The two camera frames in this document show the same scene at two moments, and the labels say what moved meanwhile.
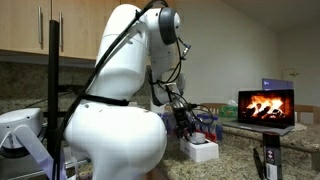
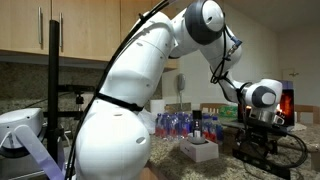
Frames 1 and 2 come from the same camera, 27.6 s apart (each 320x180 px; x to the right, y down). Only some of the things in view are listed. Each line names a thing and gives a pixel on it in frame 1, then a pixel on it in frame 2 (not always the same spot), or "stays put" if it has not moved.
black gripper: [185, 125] → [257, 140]
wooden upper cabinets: [25, 26] stays put
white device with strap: [22, 133] stays put
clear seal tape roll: [197, 137] stays put
